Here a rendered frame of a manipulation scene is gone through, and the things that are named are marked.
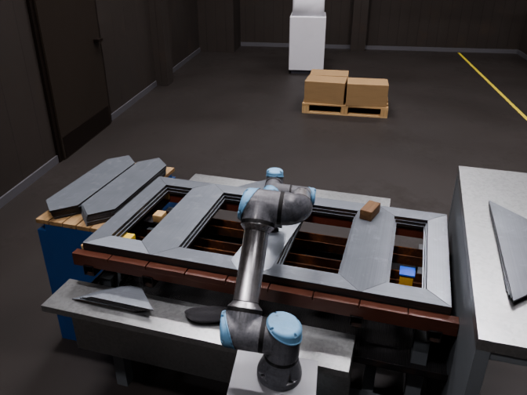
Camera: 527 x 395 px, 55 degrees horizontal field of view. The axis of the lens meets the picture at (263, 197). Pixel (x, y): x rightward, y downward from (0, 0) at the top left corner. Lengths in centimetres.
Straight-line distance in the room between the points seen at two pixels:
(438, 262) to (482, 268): 37
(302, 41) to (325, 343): 730
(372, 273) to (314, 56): 710
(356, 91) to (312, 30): 239
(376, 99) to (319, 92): 74
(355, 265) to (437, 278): 32
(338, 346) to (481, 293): 58
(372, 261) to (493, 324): 68
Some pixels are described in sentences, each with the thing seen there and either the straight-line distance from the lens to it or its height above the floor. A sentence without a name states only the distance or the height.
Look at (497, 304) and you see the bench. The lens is 177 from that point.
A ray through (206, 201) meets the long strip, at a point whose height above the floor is 86.
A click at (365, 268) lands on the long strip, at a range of 215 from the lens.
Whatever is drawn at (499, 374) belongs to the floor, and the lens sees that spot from 313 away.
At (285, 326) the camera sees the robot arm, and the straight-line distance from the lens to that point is 164.
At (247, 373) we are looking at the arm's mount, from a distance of 181.
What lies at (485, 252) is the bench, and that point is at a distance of 202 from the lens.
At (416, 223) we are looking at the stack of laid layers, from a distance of 257.
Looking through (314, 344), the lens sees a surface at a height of 68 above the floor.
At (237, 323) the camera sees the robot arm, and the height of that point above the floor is 98.
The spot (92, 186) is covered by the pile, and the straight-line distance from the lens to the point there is 294.
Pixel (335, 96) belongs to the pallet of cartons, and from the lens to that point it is 680.
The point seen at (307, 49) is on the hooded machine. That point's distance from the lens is 895.
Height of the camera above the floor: 206
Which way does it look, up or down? 27 degrees down
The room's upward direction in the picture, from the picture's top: straight up
